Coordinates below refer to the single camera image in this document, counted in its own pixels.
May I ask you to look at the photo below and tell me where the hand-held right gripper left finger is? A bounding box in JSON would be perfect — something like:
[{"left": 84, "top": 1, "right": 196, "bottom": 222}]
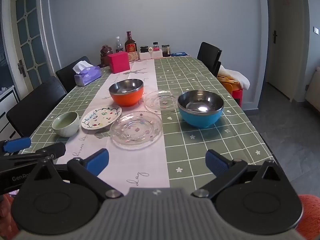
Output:
[{"left": 32, "top": 148, "right": 124, "bottom": 200}]

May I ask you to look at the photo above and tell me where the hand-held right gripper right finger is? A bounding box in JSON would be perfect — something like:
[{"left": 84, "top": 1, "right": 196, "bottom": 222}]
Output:
[{"left": 191, "top": 149, "right": 288, "bottom": 199}]

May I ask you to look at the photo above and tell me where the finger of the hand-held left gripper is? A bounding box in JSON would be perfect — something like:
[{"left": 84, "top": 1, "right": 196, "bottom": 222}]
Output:
[
  {"left": 0, "top": 137, "right": 32, "bottom": 154},
  {"left": 0, "top": 142, "right": 66, "bottom": 173}
]

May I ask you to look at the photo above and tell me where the green ceramic bowl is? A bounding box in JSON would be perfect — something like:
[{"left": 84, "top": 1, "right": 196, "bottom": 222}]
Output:
[{"left": 52, "top": 112, "right": 80, "bottom": 138}]

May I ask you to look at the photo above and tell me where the white painted fruit plate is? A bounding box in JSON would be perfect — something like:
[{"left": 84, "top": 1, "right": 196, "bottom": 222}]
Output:
[{"left": 80, "top": 105, "right": 122, "bottom": 130}]

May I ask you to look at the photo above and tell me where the blue steel bowl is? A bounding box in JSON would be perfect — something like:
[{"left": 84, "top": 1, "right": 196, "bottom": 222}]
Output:
[{"left": 177, "top": 90, "right": 225, "bottom": 128}]

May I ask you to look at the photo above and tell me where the large clear glass plate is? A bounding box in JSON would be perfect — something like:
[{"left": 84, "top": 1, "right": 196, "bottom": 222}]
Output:
[{"left": 110, "top": 111, "right": 163, "bottom": 150}]

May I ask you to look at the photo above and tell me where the orange steel bowl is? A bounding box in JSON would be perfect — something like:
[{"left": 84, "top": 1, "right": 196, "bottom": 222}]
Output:
[{"left": 109, "top": 79, "right": 145, "bottom": 107}]

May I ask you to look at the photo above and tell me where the small clear glass plate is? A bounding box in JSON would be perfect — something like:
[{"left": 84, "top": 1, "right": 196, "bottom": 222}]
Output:
[{"left": 144, "top": 90, "right": 180, "bottom": 114}]

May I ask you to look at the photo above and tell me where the white cabinet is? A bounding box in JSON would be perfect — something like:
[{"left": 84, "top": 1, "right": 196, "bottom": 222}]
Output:
[{"left": 0, "top": 85, "right": 19, "bottom": 136}]

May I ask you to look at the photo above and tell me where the black chair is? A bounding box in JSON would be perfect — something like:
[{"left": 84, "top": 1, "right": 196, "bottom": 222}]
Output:
[
  {"left": 6, "top": 76, "right": 67, "bottom": 140},
  {"left": 56, "top": 56, "right": 94, "bottom": 93},
  {"left": 197, "top": 42, "right": 222, "bottom": 77}
]

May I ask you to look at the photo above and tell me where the white deer table runner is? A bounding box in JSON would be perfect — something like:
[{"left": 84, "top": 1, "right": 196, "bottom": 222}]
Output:
[{"left": 56, "top": 59, "right": 171, "bottom": 195}]

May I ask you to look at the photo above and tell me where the red stool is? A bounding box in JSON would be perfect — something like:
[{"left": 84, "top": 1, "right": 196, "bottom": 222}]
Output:
[{"left": 231, "top": 88, "right": 243, "bottom": 108}]

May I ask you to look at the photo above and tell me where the purple tissue box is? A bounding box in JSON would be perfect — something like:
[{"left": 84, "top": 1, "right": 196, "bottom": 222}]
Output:
[{"left": 74, "top": 61, "right": 102, "bottom": 86}]

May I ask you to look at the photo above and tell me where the orange cloth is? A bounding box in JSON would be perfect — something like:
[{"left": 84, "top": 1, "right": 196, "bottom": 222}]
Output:
[{"left": 217, "top": 74, "right": 241, "bottom": 93}]

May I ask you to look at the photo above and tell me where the green checked tablecloth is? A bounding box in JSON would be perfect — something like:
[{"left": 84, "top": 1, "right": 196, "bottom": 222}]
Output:
[{"left": 19, "top": 55, "right": 275, "bottom": 198}]

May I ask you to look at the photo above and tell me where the pink box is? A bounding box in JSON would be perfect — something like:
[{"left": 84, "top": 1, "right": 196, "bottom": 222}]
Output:
[{"left": 108, "top": 52, "right": 131, "bottom": 74}]

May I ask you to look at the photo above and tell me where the dark brown jar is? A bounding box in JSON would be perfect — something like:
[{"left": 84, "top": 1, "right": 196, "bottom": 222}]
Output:
[{"left": 100, "top": 45, "right": 113, "bottom": 68}]

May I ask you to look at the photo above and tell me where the white glass-paned door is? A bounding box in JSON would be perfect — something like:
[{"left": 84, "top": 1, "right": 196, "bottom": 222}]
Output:
[{"left": 1, "top": 0, "right": 54, "bottom": 93}]

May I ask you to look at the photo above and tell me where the amber liquor bottle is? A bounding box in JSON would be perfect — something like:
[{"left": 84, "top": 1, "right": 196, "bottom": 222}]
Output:
[{"left": 124, "top": 31, "right": 138, "bottom": 53}]

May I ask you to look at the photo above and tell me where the beige door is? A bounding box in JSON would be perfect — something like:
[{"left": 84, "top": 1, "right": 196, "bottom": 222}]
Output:
[{"left": 266, "top": 0, "right": 308, "bottom": 103}]

